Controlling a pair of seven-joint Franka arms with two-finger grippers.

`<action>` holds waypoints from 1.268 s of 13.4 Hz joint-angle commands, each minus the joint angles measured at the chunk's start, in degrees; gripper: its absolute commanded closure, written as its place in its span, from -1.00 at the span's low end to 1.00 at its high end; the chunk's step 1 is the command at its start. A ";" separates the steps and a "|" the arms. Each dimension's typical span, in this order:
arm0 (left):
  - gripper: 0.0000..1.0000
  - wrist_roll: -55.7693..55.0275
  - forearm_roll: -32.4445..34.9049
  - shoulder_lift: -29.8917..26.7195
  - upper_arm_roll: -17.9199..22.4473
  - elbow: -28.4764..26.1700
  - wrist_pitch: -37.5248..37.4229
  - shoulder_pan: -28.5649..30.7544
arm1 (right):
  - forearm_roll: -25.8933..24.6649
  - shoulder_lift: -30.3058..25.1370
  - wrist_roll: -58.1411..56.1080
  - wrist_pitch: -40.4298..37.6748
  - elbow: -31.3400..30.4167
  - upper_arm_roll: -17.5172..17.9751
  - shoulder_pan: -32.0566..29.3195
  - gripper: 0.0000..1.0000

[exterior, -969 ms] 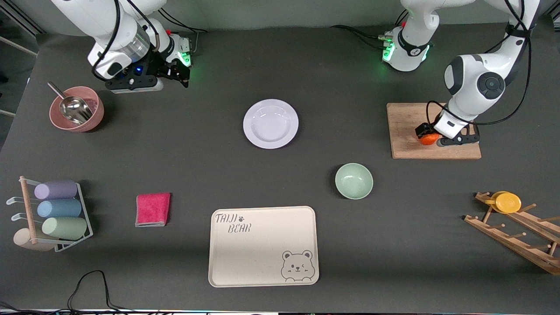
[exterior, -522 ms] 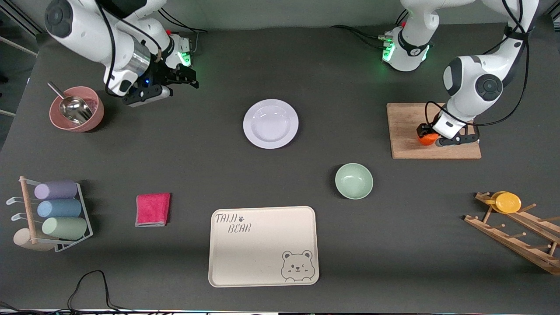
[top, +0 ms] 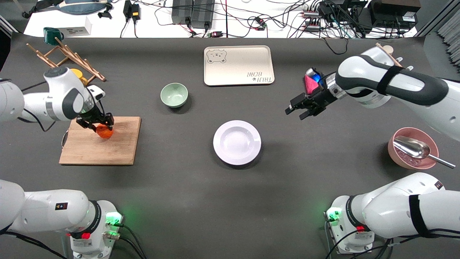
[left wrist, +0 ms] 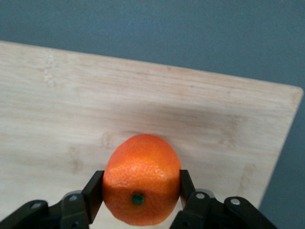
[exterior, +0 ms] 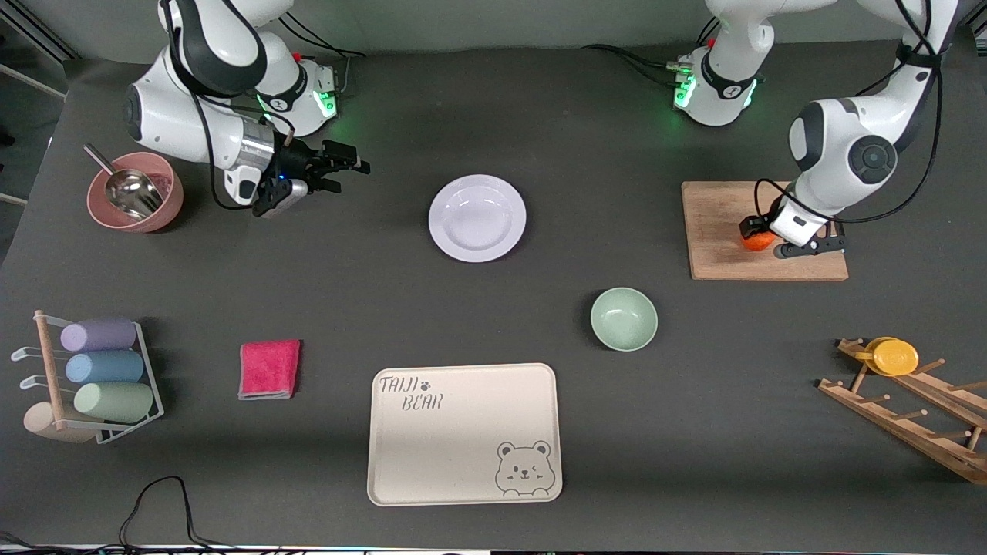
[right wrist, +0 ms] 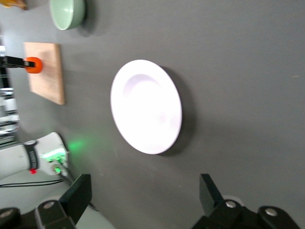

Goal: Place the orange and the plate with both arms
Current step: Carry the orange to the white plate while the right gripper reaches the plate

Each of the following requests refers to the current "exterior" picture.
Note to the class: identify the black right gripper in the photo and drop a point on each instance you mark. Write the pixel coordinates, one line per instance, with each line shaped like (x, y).
(297, 164)

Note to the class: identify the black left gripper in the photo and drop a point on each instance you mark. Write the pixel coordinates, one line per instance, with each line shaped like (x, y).
(749, 227)

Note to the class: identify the orange fruit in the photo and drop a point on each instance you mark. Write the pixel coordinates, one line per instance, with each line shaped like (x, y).
(757, 243)

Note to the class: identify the white round plate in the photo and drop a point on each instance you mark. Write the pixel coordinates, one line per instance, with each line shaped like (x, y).
(478, 218)

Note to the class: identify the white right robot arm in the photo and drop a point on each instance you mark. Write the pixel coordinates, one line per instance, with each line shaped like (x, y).
(177, 116)

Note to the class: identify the wooden cutting board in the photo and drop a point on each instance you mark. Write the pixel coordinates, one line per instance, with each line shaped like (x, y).
(717, 231)

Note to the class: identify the light green bowl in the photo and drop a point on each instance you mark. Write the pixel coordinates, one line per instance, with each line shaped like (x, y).
(624, 319)

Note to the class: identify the pink bowl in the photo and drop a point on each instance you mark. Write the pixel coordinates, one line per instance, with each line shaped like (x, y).
(170, 204)

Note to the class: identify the yellow mug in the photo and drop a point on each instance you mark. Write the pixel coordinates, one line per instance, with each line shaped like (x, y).
(894, 358)

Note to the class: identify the metal scoop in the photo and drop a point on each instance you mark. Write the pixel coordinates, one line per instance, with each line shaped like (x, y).
(135, 193)

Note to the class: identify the pink folded cloth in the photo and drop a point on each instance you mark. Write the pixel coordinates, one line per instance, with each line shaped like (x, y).
(270, 368)

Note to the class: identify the wooden peg mug rack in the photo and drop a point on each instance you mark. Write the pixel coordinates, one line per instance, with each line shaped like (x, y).
(910, 432)

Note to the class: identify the purple cup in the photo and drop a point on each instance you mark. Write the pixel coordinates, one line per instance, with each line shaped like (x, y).
(99, 335)

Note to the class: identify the beige bear print tray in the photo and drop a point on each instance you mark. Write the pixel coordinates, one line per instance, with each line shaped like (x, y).
(455, 439)

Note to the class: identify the blue cup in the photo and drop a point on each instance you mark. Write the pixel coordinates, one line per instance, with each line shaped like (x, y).
(104, 367)

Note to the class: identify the green cup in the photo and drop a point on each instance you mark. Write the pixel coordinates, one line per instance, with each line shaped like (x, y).
(114, 401)

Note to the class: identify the beige cup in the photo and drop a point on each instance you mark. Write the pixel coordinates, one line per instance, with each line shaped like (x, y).
(38, 420)

